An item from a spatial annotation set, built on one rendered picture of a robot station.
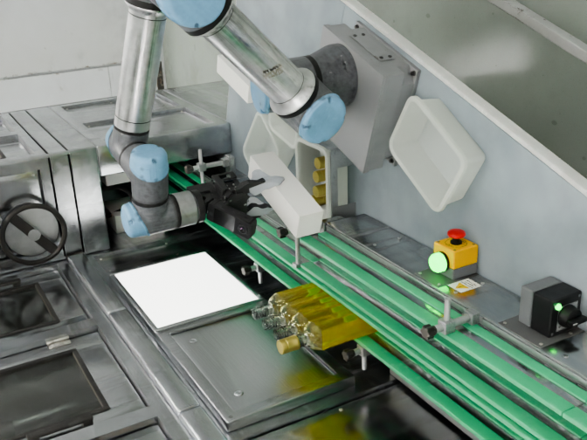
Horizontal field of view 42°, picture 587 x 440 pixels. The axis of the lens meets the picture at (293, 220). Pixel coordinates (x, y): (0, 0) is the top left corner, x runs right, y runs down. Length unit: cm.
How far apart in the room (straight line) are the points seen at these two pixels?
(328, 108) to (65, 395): 97
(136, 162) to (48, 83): 388
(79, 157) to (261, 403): 118
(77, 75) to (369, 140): 382
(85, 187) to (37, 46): 279
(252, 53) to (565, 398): 84
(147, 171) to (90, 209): 115
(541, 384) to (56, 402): 116
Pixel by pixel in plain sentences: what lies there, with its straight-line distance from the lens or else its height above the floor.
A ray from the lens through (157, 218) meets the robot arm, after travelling 160.
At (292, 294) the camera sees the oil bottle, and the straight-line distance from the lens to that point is 193.
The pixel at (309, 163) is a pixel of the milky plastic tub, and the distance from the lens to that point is 219.
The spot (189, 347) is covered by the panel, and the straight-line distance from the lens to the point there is 204.
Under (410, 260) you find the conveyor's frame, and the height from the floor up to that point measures 84.
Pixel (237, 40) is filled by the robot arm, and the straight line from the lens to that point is 148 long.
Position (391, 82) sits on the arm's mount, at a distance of 175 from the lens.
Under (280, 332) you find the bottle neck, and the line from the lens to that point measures 181.
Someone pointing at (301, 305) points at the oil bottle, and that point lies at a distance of 188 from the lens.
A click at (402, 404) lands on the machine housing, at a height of 92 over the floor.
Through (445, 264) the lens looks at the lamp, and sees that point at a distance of 170.
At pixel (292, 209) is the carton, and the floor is 111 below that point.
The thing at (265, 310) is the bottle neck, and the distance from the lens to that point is 190.
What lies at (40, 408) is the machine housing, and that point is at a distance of 200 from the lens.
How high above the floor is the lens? 184
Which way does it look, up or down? 26 degrees down
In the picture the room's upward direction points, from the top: 104 degrees counter-clockwise
